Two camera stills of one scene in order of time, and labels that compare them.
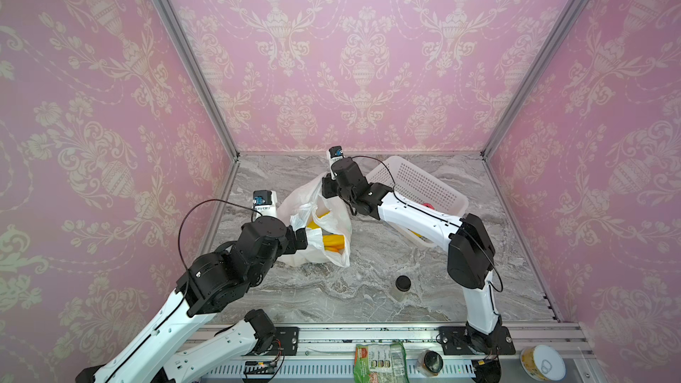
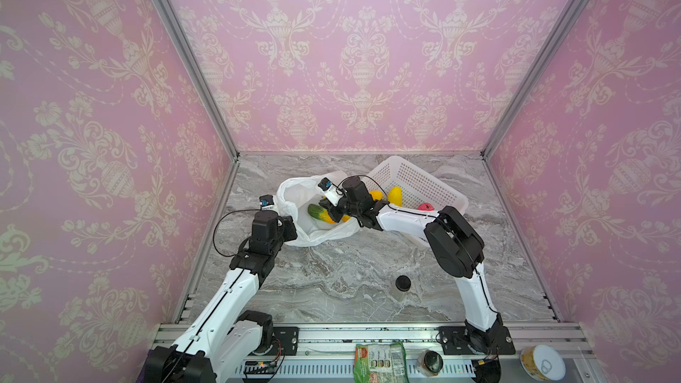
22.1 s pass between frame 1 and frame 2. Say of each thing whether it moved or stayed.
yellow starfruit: moved
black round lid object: stayed
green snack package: stayed
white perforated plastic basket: stayed
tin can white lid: stayed
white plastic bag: moved
